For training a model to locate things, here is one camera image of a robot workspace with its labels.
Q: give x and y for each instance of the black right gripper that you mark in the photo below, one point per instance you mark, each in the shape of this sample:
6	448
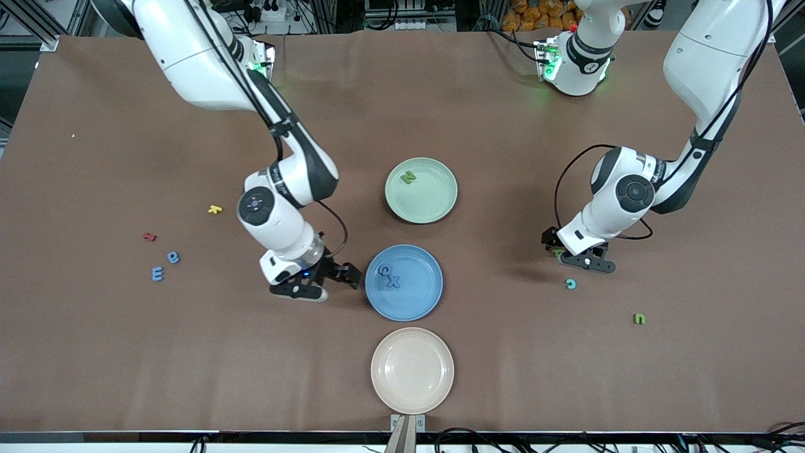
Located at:
331	269

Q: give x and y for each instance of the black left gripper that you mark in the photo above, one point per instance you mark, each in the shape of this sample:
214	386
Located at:
551	240

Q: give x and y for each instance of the blue foam letter c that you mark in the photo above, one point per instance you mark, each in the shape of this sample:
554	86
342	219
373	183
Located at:
378	271

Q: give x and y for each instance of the blue foam letter x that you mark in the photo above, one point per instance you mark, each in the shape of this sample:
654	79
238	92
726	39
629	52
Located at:
393	281

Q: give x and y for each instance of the green foam letter N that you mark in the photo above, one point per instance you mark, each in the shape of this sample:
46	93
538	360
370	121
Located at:
409	178

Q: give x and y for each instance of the blue foam letter a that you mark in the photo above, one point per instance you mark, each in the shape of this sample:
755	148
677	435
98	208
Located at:
170	258

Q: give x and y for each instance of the blue foam letter m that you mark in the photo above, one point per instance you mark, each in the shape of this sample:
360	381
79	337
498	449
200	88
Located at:
155	274

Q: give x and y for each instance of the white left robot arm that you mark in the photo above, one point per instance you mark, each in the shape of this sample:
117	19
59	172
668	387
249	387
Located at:
710	63

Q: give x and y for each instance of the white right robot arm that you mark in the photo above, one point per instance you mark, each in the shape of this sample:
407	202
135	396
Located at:
188	56

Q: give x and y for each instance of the blue plate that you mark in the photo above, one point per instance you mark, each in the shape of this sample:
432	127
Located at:
415	302

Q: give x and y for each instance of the brown table cover sheet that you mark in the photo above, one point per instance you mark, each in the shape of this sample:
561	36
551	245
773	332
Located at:
314	377

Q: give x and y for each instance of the light green plate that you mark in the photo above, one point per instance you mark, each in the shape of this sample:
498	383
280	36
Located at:
427	195

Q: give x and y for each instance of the beige plate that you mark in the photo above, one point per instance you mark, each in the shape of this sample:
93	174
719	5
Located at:
412	370

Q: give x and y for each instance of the yellow foam letter k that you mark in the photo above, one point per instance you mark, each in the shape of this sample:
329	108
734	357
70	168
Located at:
215	209

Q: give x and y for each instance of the orange mesh bag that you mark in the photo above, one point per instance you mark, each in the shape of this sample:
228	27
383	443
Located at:
534	12

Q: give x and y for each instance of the white power strip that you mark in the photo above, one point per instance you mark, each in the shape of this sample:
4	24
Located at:
417	25

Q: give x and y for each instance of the power strip with black plugs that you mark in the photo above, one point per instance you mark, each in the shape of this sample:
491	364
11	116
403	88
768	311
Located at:
267	11

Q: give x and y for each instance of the grey metal bracket post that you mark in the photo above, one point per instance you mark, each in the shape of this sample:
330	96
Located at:
407	423

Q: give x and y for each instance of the aluminium frame bar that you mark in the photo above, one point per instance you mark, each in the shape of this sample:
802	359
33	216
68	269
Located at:
791	14
49	43

